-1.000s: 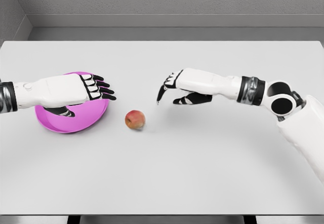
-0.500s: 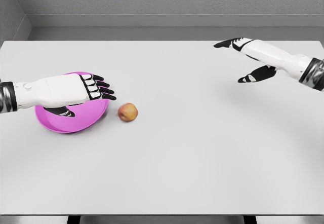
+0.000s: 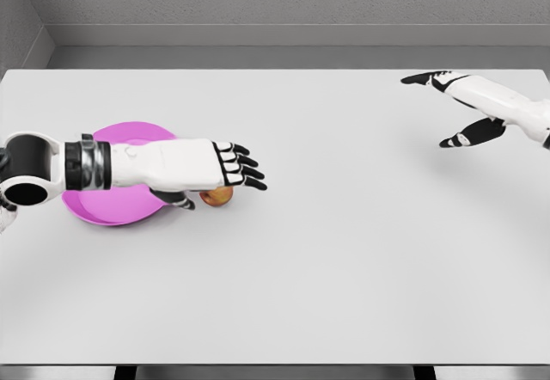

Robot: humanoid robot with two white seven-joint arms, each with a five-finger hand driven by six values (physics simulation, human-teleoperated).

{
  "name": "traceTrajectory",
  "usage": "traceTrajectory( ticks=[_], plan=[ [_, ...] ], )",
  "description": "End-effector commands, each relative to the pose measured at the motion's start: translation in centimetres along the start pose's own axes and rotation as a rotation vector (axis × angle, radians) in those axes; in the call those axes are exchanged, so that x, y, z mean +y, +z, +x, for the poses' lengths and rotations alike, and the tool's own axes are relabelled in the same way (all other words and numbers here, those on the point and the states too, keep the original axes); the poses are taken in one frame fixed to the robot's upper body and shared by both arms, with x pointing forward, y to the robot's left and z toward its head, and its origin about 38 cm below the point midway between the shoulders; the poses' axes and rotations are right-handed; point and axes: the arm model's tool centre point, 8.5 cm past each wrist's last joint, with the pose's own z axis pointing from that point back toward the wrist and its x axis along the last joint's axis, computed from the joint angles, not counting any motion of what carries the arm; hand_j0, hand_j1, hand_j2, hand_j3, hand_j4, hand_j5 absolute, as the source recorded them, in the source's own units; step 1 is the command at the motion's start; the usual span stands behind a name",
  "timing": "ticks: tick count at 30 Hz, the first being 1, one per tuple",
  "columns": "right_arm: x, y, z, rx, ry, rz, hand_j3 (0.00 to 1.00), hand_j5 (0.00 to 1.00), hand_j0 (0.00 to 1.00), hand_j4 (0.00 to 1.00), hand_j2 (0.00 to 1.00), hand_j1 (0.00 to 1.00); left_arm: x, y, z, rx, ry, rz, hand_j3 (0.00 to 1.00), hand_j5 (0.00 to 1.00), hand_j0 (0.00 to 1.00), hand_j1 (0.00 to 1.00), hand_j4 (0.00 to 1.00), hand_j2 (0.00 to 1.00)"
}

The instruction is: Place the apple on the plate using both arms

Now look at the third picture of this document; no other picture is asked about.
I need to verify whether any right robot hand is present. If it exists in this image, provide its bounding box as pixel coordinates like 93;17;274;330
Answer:
400;70;534;150

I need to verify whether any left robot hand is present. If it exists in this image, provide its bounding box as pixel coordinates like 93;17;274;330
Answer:
144;138;269;211

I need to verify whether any pink plate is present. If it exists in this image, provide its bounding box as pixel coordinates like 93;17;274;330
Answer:
60;121;178;228

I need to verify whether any red-yellow apple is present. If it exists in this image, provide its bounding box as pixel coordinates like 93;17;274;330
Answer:
199;186;235;207

